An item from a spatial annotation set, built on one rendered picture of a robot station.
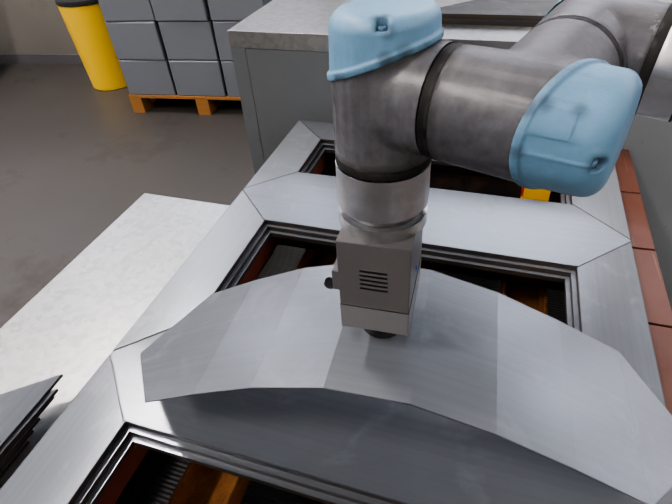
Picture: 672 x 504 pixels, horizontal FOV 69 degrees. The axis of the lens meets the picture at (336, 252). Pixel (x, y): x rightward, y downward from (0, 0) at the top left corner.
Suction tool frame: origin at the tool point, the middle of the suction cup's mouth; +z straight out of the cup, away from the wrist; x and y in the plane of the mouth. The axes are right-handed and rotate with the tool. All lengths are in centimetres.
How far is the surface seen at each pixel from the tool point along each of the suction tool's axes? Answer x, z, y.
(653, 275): 38, 18, -35
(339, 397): -5.9, 15.8, -0.8
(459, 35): 1, -5, -82
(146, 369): -30.2, 10.7, 3.9
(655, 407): 29.6, 9.6, -3.5
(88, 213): -178, 99, -128
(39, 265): -175, 99, -88
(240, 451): -15.7, 15.8, 9.1
